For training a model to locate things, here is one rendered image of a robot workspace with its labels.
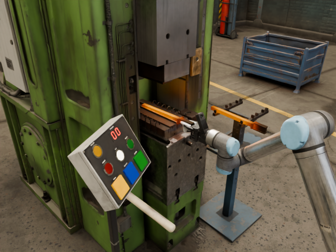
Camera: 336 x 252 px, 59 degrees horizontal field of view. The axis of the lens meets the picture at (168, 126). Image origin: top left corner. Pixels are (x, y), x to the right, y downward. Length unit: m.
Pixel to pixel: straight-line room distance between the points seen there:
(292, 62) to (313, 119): 4.07
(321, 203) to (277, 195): 1.70
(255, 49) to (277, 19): 4.93
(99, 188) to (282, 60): 4.48
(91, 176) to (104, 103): 0.47
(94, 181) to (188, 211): 1.23
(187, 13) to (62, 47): 0.71
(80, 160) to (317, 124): 0.89
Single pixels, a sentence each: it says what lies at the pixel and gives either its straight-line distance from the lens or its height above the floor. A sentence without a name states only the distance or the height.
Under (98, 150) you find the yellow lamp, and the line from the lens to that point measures 1.22.
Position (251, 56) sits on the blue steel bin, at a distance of 5.58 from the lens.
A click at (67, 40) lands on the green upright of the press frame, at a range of 1.77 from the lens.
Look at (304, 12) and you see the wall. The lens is 9.93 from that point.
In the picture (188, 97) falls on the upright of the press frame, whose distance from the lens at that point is 2.01.
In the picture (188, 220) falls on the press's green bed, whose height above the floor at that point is 0.16.
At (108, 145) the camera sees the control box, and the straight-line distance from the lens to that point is 1.27.
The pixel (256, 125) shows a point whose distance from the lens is 1.86.
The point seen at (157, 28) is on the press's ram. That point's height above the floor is 1.55.
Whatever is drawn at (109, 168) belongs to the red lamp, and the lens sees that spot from 1.23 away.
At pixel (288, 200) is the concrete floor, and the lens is 2.90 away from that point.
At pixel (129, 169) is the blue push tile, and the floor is 1.03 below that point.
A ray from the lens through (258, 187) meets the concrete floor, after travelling 2.95.
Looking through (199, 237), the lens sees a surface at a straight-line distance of 2.41.
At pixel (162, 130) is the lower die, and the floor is 0.98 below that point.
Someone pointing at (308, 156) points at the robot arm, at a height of 1.21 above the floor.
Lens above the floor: 1.81
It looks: 28 degrees down
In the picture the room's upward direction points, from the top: straight up
